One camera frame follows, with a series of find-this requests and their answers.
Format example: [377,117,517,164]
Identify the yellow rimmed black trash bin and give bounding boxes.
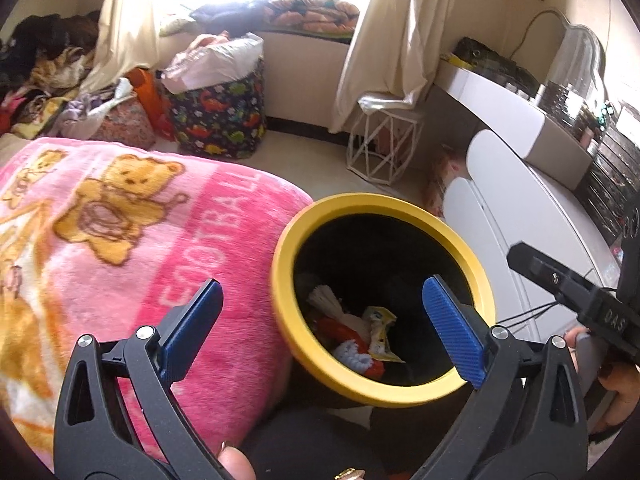
[270,192,497,409]

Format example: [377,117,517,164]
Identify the bluish white foam fruit net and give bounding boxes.
[334,340,374,372]

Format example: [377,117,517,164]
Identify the cream curtain beside bed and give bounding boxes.
[80,0,167,97]

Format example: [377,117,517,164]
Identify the dark bag on desk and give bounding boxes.
[452,37,539,92]

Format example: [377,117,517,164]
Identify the pink bear printed blanket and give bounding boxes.
[0,137,317,467]

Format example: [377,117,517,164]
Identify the wall cable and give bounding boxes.
[510,7,567,62]

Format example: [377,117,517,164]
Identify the pile of dark clothes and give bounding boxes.
[0,10,102,137]

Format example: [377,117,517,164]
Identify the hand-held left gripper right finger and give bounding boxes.
[410,275,591,480]

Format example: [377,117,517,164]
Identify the cream curtain beside desk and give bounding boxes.
[327,0,462,134]

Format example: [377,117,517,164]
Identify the white pillow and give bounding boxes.
[160,12,202,37]

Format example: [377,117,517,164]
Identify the person's right hand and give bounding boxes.
[565,327,637,437]

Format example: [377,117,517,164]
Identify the person's dark pants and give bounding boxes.
[240,402,418,480]

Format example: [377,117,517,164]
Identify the red plastic wrapper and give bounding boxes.
[316,317,387,379]

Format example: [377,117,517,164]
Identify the orange patterned folded blanket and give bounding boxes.
[265,0,362,34]

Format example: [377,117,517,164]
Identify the yellow silver snack bag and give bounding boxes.
[362,306,407,364]

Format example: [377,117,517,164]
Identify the white desk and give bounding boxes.
[435,67,594,192]

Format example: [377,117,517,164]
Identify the person's left hand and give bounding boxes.
[217,440,259,480]

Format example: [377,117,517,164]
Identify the lavender cloth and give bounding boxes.
[60,80,132,137]

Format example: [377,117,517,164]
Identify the white wire basket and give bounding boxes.
[347,105,427,187]

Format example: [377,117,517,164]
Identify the clear plastic sheet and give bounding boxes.
[357,92,427,114]

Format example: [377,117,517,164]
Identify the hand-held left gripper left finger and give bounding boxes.
[52,278,231,480]

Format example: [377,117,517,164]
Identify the dinosaur print laundry basket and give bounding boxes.
[167,57,267,162]

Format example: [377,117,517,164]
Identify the pink cloth in basket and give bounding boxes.
[190,32,232,49]

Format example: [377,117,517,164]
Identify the vanity mirror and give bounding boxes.
[546,25,602,107]

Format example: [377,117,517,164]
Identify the floral fabric bag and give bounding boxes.
[97,100,157,151]

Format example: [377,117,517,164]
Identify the dark jacket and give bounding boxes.
[192,0,274,32]

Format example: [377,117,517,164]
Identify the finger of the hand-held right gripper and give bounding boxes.
[506,241,597,317]

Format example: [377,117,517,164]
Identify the white basket liner bag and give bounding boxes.
[162,35,266,94]

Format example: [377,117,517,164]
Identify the white chair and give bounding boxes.
[442,130,622,342]

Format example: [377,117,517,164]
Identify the orange bag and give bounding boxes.
[127,67,177,142]

